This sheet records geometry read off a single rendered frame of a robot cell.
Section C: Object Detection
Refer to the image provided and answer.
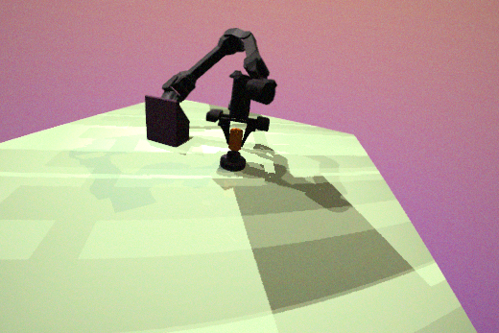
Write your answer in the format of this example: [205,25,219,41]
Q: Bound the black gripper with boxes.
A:
[205,96,270,147]

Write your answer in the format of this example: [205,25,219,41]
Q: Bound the orange knob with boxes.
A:
[228,128,244,151]

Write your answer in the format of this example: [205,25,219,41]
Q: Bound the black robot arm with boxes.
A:
[161,28,277,105]

